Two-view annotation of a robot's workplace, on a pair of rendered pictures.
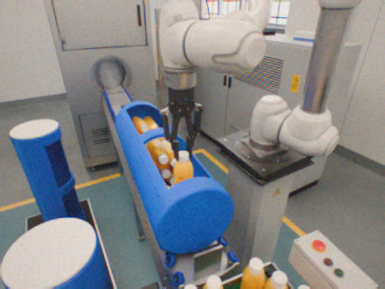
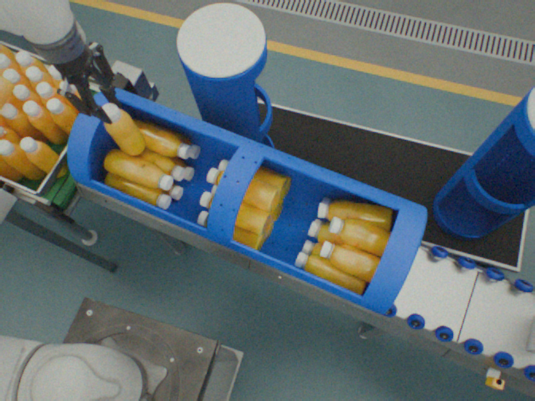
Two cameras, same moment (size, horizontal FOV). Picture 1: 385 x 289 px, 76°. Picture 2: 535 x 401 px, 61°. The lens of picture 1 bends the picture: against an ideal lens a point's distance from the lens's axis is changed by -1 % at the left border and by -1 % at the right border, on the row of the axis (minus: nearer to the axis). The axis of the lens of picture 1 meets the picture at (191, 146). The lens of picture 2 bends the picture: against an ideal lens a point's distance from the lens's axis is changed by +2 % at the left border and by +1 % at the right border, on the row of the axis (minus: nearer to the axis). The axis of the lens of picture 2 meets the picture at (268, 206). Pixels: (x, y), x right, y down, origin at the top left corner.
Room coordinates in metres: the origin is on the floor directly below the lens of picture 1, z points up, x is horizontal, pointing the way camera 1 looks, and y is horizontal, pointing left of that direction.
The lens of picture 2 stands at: (1.38, -0.05, 2.20)
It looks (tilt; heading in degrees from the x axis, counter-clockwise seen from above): 71 degrees down; 145
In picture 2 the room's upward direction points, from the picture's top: 8 degrees counter-clockwise
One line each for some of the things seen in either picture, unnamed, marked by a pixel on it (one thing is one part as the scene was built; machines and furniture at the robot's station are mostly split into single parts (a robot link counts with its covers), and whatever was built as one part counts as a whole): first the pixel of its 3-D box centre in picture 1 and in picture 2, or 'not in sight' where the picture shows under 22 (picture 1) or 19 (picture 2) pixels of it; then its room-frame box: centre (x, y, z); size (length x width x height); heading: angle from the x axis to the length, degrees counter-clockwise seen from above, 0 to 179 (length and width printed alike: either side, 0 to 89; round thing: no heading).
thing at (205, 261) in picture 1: (206, 261); not in sight; (0.53, -0.05, 0.99); 0.10 x 0.02 x 0.12; 113
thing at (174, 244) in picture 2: not in sight; (162, 232); (0.61, -0.09, 0.31); 0.06 x 0.06 x 0.63; 23
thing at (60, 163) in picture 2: (217, 287); (76, 138); (0.45, -0.08, 0.96); 0.40 x 0.01 x 0.03; 113
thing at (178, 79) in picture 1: (180, 76); (56, 35); (0.70, 0.03, 1.55); 0.09 x 0.09 x 0.06
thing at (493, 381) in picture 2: not in sight; (497, 372); (1.76, 0.33, 0.92); 0.08 x 0.03 x 0.05; 113
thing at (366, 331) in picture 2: not in sight; (376, 327); (1.52, 0.29, 0.31); 0.06 x 0.06 x 0.63; 23
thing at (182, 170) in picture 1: (183, 178); (123, 130); (0.69, 0.03, 1.20); 0.07 x 0.07 x 0.17
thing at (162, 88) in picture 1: (165, 118); not in sight; (2.03, 0.23, 0.85); 0.06 x 0.06 x 1.70; 23
